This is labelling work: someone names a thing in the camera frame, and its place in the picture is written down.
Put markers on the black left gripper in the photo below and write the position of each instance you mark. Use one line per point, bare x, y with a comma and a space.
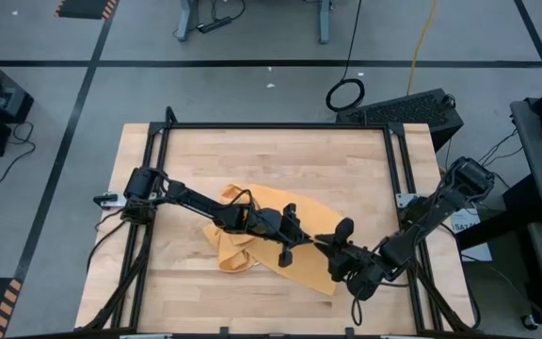
271, 223

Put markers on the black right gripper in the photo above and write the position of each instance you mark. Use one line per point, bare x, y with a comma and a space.
360, 273

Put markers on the yellow waffle weave towel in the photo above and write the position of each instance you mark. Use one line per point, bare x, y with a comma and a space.
308, 273

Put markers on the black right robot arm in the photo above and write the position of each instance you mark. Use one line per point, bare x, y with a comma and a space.
440, 202

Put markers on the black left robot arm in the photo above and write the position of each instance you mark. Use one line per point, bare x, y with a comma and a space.
196, 200

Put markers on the silver mounting plate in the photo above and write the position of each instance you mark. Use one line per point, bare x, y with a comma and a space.
116, 201
405, 200

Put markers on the white printed paper label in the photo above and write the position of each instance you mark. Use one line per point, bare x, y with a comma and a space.
475, 249

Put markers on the black computer tower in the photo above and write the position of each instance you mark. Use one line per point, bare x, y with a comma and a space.
407, 113

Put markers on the black desk underframe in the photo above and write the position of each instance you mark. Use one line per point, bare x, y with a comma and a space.
520, 212

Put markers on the black caster wheel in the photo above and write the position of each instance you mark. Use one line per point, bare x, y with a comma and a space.
530, 322

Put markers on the grey desk leg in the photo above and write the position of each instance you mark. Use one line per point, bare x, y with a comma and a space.
325, 23
186, 23

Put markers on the black power strip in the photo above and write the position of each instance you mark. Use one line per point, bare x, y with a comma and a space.
214, 24

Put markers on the black metal table frame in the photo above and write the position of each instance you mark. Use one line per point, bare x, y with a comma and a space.
275, 125

